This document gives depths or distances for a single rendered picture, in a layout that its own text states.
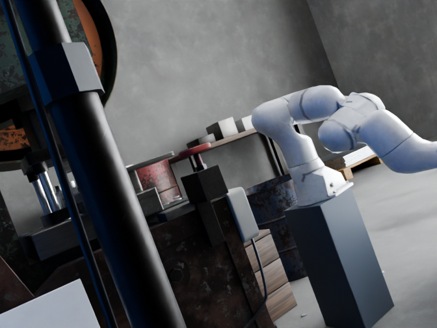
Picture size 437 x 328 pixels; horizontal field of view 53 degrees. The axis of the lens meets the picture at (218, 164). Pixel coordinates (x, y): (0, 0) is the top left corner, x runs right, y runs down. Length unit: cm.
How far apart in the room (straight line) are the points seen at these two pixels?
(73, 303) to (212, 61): 476
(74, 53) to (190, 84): 492
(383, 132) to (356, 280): 58
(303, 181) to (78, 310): 89
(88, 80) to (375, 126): 96
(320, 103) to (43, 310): 90
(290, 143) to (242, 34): 444
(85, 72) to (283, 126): 120
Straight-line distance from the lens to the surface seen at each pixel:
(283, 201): 219
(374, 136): 124
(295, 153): 154
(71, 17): 118
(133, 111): 493
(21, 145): 160
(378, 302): 168
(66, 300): 96
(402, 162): 124
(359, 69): 634
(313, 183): 155
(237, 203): 111
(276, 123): 151
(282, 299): 195
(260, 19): 616
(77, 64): 37
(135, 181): 125
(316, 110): 135
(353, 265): 159
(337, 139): 126
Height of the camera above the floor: 73
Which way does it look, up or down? 1 degrees down
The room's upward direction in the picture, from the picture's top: 21 degrees counter-clockwise
